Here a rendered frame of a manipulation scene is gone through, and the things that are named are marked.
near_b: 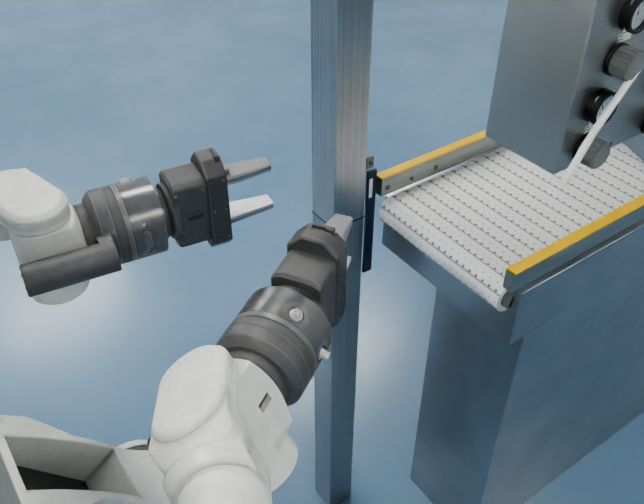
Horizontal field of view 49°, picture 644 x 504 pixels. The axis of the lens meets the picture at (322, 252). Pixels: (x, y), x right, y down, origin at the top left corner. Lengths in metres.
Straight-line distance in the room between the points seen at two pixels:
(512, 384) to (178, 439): 0.83
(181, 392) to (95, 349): 1.55
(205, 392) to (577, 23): 0.48
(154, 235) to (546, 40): 0.45
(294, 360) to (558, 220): 0.61
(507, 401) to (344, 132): 0.57
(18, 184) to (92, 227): 0.09
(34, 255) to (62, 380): 1.27
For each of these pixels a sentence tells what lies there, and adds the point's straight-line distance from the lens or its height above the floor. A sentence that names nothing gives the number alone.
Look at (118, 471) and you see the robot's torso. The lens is 0.96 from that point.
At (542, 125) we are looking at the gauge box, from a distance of 0.80.
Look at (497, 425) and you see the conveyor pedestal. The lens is 1.35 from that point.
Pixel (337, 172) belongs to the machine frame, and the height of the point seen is 0.90.
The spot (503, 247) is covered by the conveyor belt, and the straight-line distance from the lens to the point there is 1.03.
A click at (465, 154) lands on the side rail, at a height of 0.85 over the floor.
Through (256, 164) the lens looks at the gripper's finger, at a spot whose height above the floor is 1.02.
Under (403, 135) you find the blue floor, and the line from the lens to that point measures 2.95.
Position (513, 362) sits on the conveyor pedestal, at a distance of 1.22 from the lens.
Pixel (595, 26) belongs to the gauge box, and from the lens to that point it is 0.74.
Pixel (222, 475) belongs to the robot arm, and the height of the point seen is 1.05.
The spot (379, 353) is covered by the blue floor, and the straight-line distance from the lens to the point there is 1.99.
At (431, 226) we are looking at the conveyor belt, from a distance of 1.05.
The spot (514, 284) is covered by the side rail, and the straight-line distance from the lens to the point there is 0.95.
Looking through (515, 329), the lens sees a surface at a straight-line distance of 1.03.
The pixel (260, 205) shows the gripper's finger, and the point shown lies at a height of 0.96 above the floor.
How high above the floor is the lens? 1.46
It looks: 39 degrees down
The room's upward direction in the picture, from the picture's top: straight up
